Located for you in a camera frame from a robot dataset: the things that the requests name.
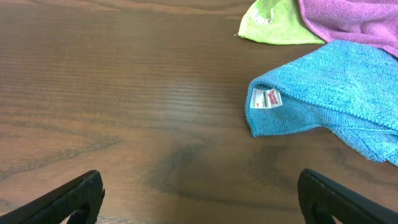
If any green microfiber cloth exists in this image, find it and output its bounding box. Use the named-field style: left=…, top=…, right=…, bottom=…
left=238, top=0, right=325, bottom=45

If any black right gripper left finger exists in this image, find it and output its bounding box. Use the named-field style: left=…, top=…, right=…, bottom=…
left=1, top=170, right=105, bottom=224

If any blue microfiber cloth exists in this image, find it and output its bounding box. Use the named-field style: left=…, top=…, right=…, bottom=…
left=245, top=40, right=397, bottom=164

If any purple microfiber cloth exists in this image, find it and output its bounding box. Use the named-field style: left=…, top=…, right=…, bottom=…
left=298, top=0, right=397, bottom=56

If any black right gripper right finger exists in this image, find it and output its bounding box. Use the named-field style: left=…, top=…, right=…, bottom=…
left=297, top=169, right=397, bottom=224

